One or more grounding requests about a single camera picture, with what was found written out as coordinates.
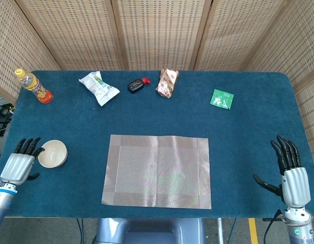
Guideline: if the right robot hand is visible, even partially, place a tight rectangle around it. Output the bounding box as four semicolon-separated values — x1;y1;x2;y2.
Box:
252;135;312;209

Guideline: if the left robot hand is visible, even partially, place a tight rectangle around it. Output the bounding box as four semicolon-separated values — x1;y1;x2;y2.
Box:
0;137;46;186

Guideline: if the white bowl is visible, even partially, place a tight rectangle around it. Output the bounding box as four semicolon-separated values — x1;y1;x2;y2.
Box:
37;139;68;169

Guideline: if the brown woven placemat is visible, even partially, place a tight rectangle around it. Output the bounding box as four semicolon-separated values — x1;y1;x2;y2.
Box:
101;134;212;210

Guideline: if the orange drink bottle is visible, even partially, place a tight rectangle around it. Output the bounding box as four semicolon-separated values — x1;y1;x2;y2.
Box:
14;68;54;105

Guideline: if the white table leg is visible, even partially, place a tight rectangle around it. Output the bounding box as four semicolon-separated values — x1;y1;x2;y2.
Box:
217;218;224;244

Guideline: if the blue-grey robot torso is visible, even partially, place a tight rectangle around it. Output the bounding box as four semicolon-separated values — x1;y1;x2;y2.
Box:
94;218;206;244

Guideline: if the green tea packet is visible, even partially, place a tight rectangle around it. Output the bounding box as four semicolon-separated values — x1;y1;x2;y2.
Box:
209;88;235;110

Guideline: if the white snack bag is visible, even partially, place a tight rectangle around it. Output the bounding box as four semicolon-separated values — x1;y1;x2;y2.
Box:
78;71;121;107

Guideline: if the blue table cover cloth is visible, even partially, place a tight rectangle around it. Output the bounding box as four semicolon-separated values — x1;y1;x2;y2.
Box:
0;70;314;219

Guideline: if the golden snack package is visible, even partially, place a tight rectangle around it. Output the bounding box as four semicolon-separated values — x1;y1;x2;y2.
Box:
155;68;180;98

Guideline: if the woven bamboo folding screen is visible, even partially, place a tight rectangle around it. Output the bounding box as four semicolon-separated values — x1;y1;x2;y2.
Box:
0;0;314;166

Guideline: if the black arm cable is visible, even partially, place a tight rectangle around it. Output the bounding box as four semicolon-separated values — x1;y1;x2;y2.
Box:
263;209;287;244

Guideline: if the black floor cables bundle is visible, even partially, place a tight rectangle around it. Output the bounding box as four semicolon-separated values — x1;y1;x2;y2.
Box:
0;103;15;137

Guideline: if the blue cable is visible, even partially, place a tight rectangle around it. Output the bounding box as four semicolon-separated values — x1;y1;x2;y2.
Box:
75;218;85;244
227;218;238;244

